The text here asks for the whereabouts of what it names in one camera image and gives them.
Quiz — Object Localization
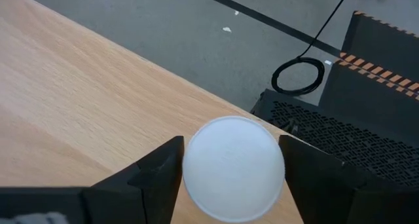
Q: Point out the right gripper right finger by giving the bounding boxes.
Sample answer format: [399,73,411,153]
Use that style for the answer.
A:
[278,134,419,224]

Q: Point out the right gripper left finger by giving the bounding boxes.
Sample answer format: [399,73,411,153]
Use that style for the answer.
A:
[0,136,185,224]

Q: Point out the large amber pill bottle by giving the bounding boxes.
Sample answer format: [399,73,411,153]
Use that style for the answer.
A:
[181,115,286,224]

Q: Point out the black perforated computer case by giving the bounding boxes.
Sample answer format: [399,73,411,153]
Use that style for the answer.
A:
[250,88,419,189]

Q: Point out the black mat, orange striped edge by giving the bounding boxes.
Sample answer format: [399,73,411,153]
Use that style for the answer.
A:
[336,10,419,94]
[319,60,419,149]

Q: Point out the wooden shelf, black frame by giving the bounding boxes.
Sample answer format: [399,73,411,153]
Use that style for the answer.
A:
[0,0,305,224]

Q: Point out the coiled black cable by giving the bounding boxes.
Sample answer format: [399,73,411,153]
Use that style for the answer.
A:
[270,0,354,97]

